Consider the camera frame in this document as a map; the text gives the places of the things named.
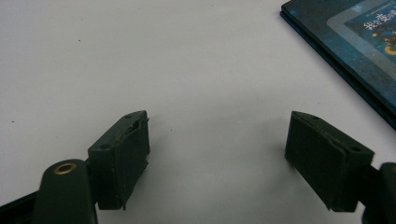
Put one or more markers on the white board table cover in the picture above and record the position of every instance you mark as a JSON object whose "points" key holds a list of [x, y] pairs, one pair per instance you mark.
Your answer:
{"points": [[155, 62]]}

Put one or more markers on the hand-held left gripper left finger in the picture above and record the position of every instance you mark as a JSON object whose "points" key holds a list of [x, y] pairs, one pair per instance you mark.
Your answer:
{"points": [[124, 161]]}

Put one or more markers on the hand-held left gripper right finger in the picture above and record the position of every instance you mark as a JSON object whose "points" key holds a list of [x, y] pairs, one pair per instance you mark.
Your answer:
{"points": [[323, 161]]}

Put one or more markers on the dark blue picture book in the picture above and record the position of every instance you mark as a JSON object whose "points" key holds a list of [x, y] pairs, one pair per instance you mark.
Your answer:
{"points": [[327, 31]]}

